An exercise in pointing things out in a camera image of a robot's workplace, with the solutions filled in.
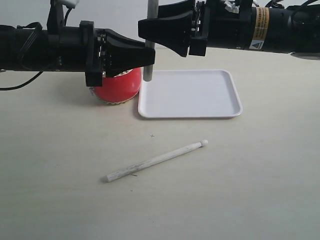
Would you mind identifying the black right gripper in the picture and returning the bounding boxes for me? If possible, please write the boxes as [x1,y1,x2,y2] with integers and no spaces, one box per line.
[138,0,252,57]

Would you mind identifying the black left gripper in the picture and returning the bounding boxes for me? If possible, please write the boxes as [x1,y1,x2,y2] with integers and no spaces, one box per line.
[48,21,156,87]

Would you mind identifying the grey worn drumstick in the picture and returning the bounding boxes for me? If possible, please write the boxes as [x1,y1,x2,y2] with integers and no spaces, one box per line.
[143,0,159,83]

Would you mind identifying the white drumstick with ball tip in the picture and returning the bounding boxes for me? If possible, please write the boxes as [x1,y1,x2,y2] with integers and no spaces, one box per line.
[100,139,209,183]

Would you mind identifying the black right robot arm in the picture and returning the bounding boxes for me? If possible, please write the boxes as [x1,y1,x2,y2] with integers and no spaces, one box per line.
[138,0,320,60]

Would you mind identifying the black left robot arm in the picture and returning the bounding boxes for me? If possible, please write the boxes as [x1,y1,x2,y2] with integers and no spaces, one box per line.
[0,20,156,87]

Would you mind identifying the small red drum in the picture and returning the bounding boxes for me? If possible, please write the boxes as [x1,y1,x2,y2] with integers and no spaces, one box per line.
[89,68,142,105]

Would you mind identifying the white plastic tray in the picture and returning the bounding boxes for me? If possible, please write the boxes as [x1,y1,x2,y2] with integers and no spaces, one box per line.
[137,69,243,119]

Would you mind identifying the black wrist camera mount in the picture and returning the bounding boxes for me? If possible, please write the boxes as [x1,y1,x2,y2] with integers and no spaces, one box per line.
[46,0,80,34]

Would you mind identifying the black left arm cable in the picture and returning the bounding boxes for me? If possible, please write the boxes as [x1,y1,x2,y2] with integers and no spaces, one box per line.
[0,21,51,91]

